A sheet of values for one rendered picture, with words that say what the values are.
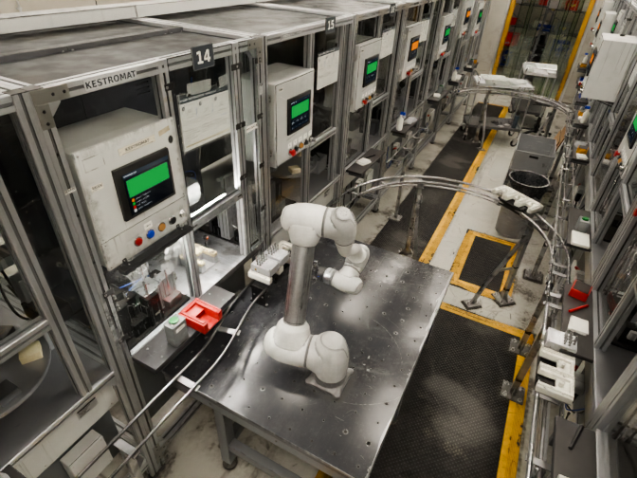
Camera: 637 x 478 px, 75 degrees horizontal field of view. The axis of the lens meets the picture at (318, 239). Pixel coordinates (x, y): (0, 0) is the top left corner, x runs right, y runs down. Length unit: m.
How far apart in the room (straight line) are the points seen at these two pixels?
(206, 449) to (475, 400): 1.70
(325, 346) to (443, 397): 1.31
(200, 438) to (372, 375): 1.14
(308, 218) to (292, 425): 0.90
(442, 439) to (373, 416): 0.89
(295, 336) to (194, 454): 1.10
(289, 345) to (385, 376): 0.52
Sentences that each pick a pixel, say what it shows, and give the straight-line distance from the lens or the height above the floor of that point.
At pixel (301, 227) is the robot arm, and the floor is 1.42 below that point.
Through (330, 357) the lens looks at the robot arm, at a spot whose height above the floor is 0.91.
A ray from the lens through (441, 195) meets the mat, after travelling 5.21.
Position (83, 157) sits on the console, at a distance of 1.51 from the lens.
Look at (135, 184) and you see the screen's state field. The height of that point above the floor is 1.66.
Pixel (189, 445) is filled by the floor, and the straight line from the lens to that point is 2.78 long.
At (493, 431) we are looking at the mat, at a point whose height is 0.01.
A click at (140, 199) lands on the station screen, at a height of 1.59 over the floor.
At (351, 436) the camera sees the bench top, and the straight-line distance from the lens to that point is 1.97.
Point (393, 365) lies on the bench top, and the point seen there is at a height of 0.68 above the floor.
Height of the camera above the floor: 2.38
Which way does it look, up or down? 35 degrees down
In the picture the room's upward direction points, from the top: 3 degrees clockwise
